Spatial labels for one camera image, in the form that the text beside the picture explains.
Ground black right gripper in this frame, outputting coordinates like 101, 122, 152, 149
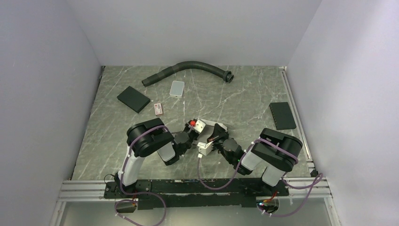
207, 123, 234, 164

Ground white cardboard box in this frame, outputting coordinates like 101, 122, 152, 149
197, 118, 228, 143

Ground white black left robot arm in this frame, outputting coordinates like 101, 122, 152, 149
115, 118, 206, 198

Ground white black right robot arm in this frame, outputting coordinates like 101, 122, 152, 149
207, 124, 303, 195

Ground red white small card box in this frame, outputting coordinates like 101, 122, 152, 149
154, 103, 163, 116

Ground black flat rectangular box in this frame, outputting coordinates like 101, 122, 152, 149
117, 86, 151, 113

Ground clear white plastic case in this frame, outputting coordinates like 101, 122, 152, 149
169, 81, 185, 98

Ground black corrugated hose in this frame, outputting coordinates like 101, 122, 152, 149
142, 61, 235, 88

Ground black mounting base rail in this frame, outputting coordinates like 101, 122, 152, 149
104, 178, 289, 210

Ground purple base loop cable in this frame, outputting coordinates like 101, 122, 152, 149
114, 188, 169, 226

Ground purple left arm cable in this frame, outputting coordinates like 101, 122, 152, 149
118, 124, 170, 195

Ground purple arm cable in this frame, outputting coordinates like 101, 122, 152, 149
118, 124, 170, 195
197, 137, 325, 218

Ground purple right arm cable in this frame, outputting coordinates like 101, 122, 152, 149
197, 137, 325, 218

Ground aluminium frame rail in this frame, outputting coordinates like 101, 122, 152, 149
58, 180, 106, 202

